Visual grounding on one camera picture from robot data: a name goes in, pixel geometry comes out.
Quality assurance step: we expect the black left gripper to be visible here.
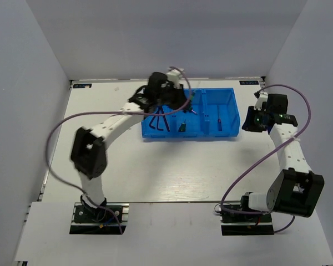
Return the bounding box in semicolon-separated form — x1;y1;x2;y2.
157;82;192;110

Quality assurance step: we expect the large brown hex key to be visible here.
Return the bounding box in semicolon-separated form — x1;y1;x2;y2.
158;106;170;132

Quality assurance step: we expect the green stubby screwdriver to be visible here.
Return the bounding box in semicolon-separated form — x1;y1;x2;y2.
187;107;197;115
178;120;186;132

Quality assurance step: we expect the medium brown hex key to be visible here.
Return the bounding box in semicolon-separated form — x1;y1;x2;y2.
149;108;164;131

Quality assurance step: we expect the small brown hex key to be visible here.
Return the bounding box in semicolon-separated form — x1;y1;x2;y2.
149;113;162;130

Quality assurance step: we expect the red blue handled screwdriver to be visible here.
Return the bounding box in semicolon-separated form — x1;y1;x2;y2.
217;105;223;132

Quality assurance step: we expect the black green precision screwdriver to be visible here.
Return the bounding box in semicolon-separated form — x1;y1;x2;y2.
189;90;196;106

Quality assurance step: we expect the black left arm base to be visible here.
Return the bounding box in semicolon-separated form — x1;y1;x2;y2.
69;203;129;235

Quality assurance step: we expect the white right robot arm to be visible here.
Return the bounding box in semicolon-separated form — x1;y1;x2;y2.
239;92;324;221

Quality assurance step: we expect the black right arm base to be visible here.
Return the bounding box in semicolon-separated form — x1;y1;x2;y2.
214;203;274;236

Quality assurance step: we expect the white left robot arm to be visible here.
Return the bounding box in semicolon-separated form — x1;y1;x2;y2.
70;67;190;221

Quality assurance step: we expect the blue three-compartment plastic bin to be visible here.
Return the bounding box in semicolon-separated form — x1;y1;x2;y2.
141;88;240;140

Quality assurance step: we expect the right corner label sticker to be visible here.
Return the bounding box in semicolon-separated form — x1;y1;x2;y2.
239;80;259;85

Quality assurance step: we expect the corner label sticker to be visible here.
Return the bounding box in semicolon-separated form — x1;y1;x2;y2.
239;80;259;85
73;84;92;89

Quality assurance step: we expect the left corner label sticker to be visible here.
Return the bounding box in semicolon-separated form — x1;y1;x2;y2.
73;84;92;89

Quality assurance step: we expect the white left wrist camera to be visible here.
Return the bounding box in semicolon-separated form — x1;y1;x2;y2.
166;68;182;87

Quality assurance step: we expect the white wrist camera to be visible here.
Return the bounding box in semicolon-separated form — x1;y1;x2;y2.
166;68;182;87
254;91;269;111

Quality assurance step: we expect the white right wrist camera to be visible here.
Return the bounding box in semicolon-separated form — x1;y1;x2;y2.
254;91;269;111

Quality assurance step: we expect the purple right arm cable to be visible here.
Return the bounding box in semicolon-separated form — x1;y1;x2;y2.
220;84;312;233

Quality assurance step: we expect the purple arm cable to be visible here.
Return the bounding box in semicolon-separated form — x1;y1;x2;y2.
220;84;312;233
46;66;195;233

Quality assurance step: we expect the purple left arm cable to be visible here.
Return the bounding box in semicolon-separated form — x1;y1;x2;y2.
46;66;195;233

